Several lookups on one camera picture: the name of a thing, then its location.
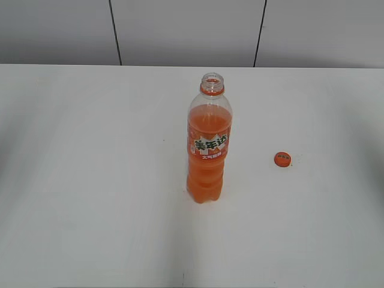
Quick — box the orange bottle cap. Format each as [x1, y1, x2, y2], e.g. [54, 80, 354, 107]
[274, 151, 292, 167]

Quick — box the orange Mirinda soda bottle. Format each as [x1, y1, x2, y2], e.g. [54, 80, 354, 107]
[187, 73, 233, 203]

